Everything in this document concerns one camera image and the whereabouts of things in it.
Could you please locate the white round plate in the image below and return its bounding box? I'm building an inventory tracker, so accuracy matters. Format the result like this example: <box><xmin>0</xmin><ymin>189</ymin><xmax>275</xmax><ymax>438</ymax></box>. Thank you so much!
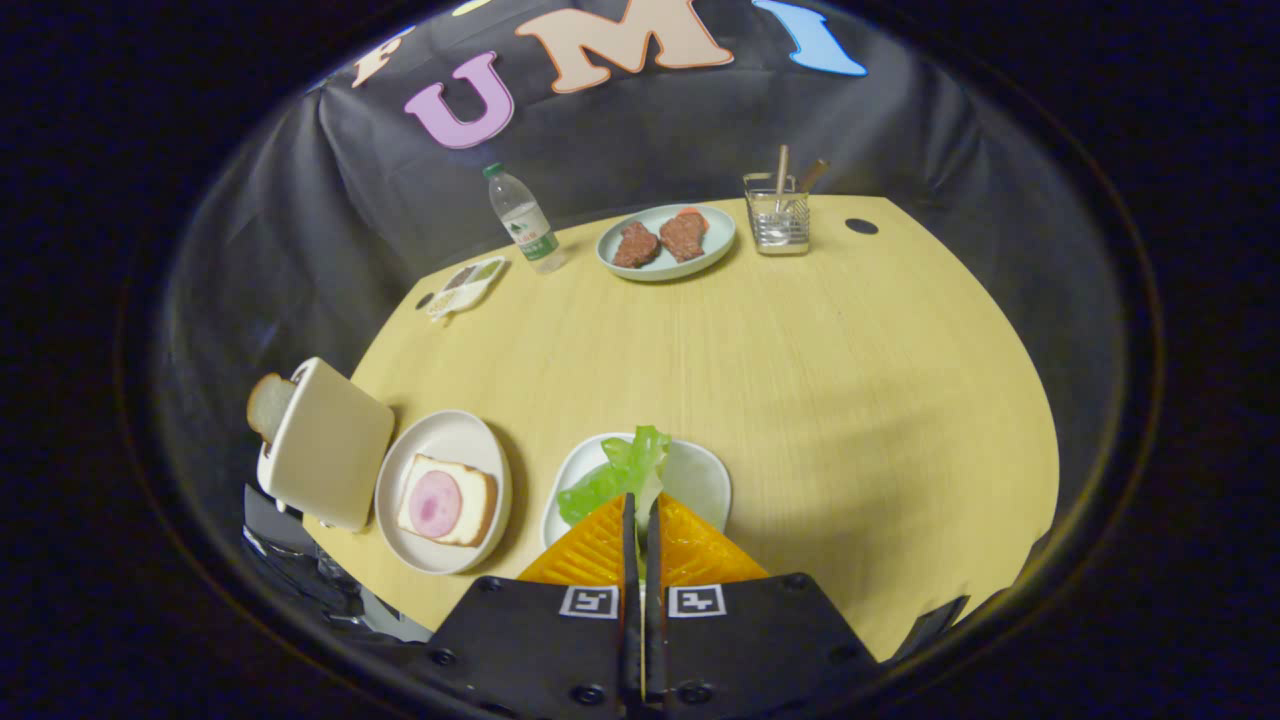
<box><xmin>374</xmin><ymin>409</ymin><xmax>513</xmax><ymax>576</ymax></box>

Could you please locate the pink ham slice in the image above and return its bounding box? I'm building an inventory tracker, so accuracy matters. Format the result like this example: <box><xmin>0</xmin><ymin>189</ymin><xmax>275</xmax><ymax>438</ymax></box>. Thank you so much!
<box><xmin>408</xmin><ymin>470</ymin><xmax>463</xmax><ymax>539</ymax></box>

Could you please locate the black backdrop cloth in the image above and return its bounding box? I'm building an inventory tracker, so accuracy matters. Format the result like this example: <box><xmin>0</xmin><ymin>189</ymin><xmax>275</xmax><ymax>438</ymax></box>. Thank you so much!
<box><xmin>150</xmin><ymin>0</ymin><xmax>1141</xmax><ymax>621</ymax></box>

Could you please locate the brown meat patty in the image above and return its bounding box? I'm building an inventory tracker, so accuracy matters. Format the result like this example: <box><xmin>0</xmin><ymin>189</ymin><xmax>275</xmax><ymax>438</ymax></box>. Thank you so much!
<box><xmin>612</xmin><ymin>221</ymin><xmax>661</xmax><ymax>269</ymax></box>
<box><xmin>659</xmin><ymin>212</ymin><xmax>707</xmax><ymax>263</ymax></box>

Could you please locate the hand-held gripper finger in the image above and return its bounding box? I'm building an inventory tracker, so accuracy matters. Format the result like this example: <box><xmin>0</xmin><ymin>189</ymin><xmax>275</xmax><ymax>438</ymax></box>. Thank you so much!
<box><xmin>644</xmin><ymin>492</ymin><xmax>881</xmax><ymax>720</ymax></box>
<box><xmin>425</xmin><ymin>492</ymin><xmax>643</xmax><ymax>720</ymax></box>

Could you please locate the clear water bottle green cap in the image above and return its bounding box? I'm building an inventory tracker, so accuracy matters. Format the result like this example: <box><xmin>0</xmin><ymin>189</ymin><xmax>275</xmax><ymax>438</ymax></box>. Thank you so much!
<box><xmin>483</xmin><ymin>163</ymin><xmax>567</xmax><ymax>275</ymax></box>

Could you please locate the white divided condiment tray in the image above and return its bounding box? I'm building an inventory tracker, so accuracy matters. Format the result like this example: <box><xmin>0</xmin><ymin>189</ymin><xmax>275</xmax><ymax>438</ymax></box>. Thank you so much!
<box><xmin>425</xmin><ymin>256</ymin><xmax>508</xmax><ymax>321</ymax></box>

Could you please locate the green lettuce leaf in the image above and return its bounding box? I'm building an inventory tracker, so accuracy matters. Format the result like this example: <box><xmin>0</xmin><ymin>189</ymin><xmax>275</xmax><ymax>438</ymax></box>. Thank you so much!
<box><xmin>556</xmin><ymin>425</ymin><xmax>673</xmax><ymax>526</ymax></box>

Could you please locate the white rounded square plate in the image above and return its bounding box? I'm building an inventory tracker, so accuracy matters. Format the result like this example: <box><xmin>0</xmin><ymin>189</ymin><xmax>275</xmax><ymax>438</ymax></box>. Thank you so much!
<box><xmin>541</xmin><ymin>432</ymin><xmax>733</xmax><ymax>551</ymax></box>

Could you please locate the pale blue round plate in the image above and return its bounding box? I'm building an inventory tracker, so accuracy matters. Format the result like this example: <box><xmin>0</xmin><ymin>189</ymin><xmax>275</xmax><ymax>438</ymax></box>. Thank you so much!
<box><xmin>596</xmin><ymin>204</ymin><xmax>737</xmax><ymax>282</ymax></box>

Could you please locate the dark grey chair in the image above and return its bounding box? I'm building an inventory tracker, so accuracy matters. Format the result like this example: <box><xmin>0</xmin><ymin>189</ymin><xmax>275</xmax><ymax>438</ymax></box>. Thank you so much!
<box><xmin>243</xmin><ymin>485</ymin><xmax>431</xmax><ymax>641</ymax></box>

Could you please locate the clear utensil holder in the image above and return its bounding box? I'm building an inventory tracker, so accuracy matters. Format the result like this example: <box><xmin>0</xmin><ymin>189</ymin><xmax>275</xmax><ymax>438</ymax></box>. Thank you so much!
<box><xmin>743</xmin><ymin>173</ymin><xmax>811</xmax><ymax>256</ymax></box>

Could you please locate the toasted bread slice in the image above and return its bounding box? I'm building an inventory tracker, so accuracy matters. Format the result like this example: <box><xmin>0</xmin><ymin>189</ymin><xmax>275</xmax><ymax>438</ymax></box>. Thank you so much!
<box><xmin>247</xmin><ymin>373</ymin><xmax>299</xmax><ymax>444</ymax></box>

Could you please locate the white toaster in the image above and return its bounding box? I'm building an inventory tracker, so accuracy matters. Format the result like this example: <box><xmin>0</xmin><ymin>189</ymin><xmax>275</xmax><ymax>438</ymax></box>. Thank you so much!
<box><xmin>257</xmin><ymin>357</ymin><xmax>396</xmax><ymax>532</ymax></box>

